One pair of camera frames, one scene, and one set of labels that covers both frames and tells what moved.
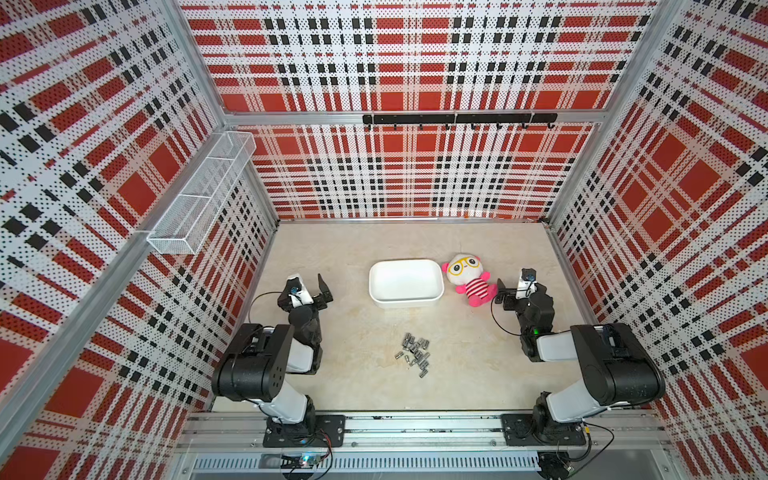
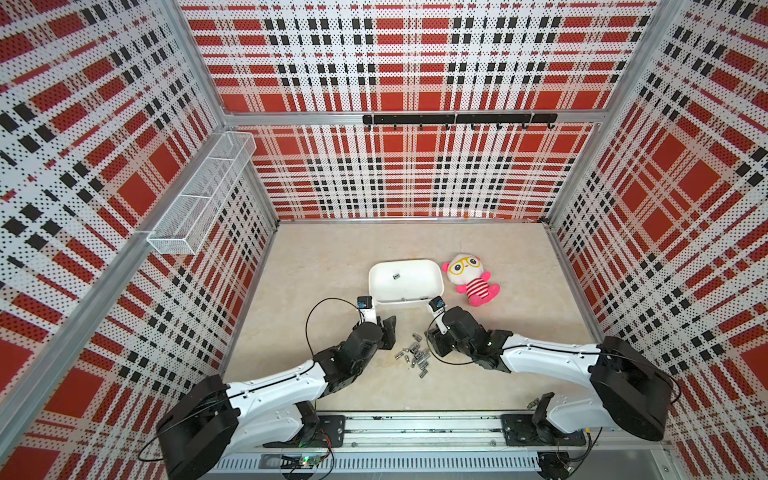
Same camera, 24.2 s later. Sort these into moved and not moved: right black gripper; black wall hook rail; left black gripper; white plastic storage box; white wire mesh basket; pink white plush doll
Moved: left black gripper; right black gripper
Not moved: white wire mesh basket; pink white plush doll; white plastic storage box; black wall hook rail
